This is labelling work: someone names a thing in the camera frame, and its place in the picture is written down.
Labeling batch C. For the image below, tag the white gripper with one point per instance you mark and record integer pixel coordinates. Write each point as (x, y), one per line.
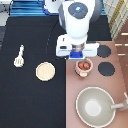
(75, 49)

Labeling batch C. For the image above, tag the cream round plate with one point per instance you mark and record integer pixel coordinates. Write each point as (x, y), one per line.
(45, 71)

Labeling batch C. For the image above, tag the cream toy spatula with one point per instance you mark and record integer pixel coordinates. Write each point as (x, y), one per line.
(19, 60)

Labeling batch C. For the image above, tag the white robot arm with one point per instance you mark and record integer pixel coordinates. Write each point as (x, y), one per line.
(75, 17)

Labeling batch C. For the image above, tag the black table mat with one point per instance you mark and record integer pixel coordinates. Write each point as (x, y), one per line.
(26, 101)

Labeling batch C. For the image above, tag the grey toy sink bowl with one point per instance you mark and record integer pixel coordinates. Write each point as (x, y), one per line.
(93, 106)

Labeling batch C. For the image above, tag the grey sink faucet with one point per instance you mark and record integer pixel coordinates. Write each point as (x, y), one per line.
(123, 105)

